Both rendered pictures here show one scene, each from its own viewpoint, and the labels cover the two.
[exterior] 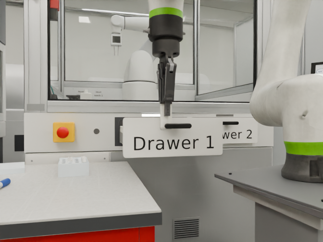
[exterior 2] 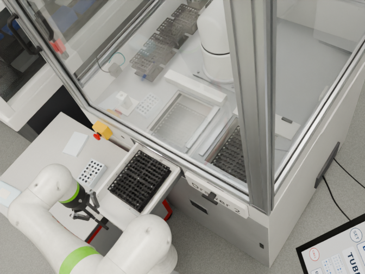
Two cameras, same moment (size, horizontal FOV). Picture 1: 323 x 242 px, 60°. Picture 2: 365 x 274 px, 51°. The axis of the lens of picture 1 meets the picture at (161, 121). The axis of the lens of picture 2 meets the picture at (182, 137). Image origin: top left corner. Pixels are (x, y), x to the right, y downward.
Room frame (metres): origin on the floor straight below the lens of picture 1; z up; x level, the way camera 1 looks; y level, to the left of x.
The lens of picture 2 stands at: (0.90, -0.82, 2.32)
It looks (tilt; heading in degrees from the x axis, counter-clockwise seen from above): 57 degrees down; 67
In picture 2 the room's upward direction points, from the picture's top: 21 degrees counter-clockwise
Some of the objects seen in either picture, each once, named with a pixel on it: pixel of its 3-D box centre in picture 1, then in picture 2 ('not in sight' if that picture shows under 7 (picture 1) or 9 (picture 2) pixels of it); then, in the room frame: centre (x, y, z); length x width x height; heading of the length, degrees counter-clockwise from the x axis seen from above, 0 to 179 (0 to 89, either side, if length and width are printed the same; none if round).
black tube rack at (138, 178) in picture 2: not in sight; (140, 181); (0.99, 0.01, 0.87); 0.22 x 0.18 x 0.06; 13
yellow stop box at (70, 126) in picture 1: (64, 132); (101, 130); (1.02, 0.35, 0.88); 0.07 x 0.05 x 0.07; 103
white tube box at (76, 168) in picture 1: (73, 166); (92, 173); (0.85, 0.27, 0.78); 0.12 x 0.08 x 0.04; 18
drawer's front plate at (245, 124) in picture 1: (225, 130); (215, 194); (1.18, -0.27, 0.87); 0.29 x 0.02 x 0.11; 103
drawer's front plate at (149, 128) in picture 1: (174, 136); (110, 218); (0.79, -0.04, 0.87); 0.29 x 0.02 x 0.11; 103
